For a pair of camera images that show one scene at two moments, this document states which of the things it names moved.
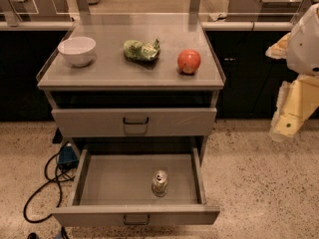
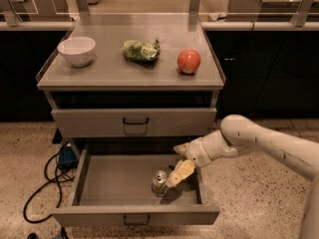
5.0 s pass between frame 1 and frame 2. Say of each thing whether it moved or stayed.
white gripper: moved
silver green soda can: stayed
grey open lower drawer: stayed
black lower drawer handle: stayed
